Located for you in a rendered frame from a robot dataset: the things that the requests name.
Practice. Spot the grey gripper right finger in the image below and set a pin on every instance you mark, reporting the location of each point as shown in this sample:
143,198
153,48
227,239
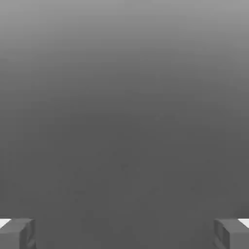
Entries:
235,236

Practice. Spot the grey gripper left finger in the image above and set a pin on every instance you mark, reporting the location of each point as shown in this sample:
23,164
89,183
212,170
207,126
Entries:
13,235

